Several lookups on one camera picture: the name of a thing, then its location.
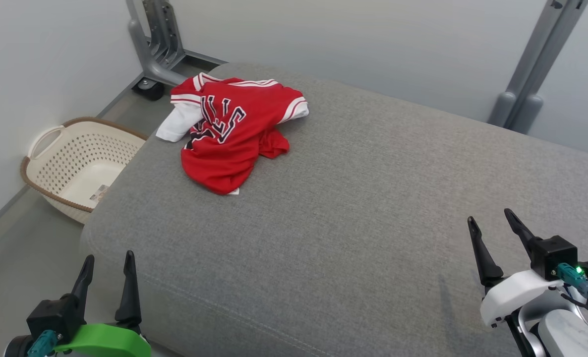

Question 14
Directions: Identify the grey partition post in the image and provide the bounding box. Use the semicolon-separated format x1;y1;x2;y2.
487;0;588;134

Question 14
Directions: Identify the cream perforated laundry basket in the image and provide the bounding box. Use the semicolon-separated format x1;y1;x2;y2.
20;117;148;225

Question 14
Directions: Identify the black cable with teal plug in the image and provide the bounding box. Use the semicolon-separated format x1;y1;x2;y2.
26;330;61;357
557;263;588;320

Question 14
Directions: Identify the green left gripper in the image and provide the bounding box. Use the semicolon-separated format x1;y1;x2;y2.
54;250;152;357

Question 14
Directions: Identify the red jersey with white sleeves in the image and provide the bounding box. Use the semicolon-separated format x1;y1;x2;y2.
155;72;309;195

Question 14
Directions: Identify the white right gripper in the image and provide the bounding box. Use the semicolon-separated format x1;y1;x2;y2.
468;208;565;328

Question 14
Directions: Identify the grey partition foot with wheel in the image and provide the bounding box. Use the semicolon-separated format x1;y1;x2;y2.
125;0;228;101

